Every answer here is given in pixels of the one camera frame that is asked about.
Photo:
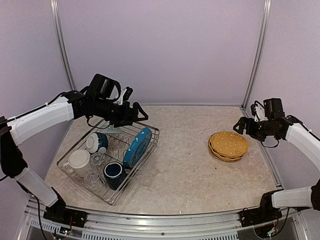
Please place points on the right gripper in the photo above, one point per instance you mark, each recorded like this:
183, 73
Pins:
250, 130

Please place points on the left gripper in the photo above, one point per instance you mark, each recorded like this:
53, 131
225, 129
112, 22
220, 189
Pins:
125, 119

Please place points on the yellow dotted plate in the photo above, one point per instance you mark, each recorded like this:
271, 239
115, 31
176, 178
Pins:
228, 144
212, 149

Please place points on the blue dotted plate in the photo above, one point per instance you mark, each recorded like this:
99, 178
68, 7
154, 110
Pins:
137, 148

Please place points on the cream bird plate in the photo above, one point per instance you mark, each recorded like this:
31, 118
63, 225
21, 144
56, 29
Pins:
223, 158

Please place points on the dark blue mug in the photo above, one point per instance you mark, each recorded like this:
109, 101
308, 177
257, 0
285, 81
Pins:
114, 174

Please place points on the clear glass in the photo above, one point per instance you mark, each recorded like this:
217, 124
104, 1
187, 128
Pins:
98, 161
92, 178

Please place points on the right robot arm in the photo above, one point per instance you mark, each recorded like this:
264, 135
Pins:
299, 152

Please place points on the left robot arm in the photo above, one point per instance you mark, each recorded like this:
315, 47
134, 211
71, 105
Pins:
103, 97

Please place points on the light striped bowl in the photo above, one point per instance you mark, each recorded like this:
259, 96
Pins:
111, 130

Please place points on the dark teal striped bowl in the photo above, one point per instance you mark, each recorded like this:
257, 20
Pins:
97, 143

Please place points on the white cup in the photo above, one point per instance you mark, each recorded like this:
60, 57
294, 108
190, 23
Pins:
78, 163

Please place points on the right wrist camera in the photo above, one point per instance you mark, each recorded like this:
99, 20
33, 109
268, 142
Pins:
258, 111

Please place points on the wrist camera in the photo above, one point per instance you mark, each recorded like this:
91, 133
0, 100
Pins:
124, 95
258, 111

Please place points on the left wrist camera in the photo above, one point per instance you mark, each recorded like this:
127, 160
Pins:
124, 95

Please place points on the wire dish rack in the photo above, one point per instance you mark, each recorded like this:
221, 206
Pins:
116, 156

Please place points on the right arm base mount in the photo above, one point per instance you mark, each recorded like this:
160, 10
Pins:
256, 216

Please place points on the right aluminium post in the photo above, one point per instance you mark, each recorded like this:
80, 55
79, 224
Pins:
258, 52

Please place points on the aluminium post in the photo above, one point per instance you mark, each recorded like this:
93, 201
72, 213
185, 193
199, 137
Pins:
258, 52
54, 5

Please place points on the aluminium front rail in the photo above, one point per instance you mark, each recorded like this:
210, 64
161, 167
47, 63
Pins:
102, 225

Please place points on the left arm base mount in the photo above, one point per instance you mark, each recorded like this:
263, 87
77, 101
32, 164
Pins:
70, 217

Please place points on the left aluminium post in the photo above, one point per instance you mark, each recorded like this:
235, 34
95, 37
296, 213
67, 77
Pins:
54, 5

